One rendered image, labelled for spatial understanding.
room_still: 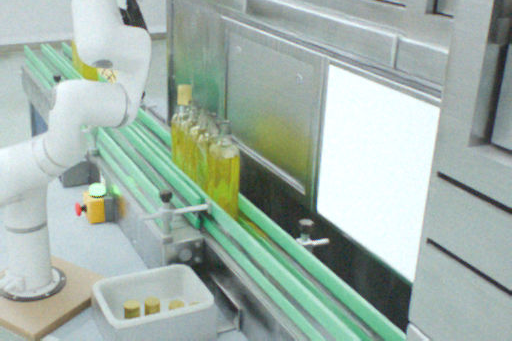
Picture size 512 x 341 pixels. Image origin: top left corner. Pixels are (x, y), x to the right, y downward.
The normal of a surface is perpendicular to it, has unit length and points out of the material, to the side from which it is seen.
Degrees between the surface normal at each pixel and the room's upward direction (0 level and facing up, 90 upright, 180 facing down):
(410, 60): 90
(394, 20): 90
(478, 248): 90
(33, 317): 1
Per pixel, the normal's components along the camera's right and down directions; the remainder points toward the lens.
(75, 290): -0.01, -0.92
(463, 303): -0.93, 0.14
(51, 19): 0.37, 0.36
